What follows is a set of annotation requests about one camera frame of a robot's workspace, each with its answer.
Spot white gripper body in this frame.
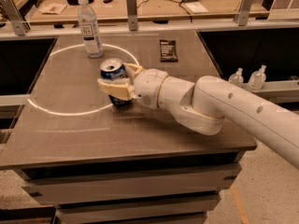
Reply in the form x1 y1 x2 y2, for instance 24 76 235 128
134 69 168 109

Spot middle metal bracket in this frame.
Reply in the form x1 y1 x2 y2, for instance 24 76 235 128
126 0 138 31

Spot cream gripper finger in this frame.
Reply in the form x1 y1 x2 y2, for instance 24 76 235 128
124 63 145 85
97 77 136 101

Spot grey drawer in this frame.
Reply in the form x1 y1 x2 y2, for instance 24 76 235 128
23 163 241 205
57 192 219 224

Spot white paper sheet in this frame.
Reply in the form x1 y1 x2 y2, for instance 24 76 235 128
186 2 207 14

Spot black round object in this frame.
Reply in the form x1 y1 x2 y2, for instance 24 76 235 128
67 0 94 6

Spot black rxbar chocolate wrapper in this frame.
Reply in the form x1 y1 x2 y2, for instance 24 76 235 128
160 40 178 62

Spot clear water bottle white cap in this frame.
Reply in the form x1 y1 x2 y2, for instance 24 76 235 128
78 0 104 58

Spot left metal bracket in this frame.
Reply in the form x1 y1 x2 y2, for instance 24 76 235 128
0 0 30 35

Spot right metal bracket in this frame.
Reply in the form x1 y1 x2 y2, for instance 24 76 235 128
234 0 253 26

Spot blue pepsi can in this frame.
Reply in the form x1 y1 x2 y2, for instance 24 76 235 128
100 58 131 106

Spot left clear sanitizer bottle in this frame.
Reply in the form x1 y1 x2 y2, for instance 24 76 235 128
228 68 244 87

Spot small black device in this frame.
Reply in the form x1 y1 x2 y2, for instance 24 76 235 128
103 0 113 4

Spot grey lower drawer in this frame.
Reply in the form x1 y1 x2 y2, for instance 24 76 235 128
57 192 219 224

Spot metal bracket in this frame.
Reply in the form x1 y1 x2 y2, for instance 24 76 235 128
126 0 138 31
234 0 253 26
0 0 30 35

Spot brown paper packet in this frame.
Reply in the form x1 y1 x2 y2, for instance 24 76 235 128
40 3 66 15

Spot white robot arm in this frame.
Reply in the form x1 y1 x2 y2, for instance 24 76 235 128
97 59 299 168

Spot right clear sanitizer bottle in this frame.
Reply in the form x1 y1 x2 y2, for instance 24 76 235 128
248 65 266 90

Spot clear sanitizer bottle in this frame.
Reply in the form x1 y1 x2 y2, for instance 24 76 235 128
228 68 244 87
248 65 266 90

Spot grey upper drawer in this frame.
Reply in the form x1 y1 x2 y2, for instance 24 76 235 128
23 163 241 205

